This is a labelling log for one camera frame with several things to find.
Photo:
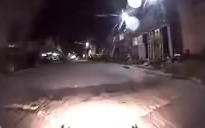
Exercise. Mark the vehicle with lit headlights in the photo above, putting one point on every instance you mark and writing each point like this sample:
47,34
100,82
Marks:
51,56

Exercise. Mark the pavement strip beside road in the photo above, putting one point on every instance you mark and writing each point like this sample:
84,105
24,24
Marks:
170,70

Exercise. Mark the robot's own part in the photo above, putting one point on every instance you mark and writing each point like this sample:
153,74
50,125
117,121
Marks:
134,126
65,126

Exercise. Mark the grey asphalt road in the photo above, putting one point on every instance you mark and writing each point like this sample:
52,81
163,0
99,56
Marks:
90,76

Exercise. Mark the building with lit front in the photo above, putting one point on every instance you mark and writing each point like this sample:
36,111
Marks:
156,40

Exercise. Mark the street lamp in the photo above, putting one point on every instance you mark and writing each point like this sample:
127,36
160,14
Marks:
134,3

